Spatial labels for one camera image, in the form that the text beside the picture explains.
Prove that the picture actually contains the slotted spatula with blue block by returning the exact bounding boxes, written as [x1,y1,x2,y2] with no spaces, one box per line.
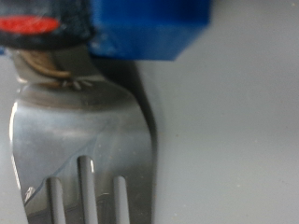
[0,0,213,224]

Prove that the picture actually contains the silver toaster oven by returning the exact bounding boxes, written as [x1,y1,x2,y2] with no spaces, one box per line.
[0,0,299,224]

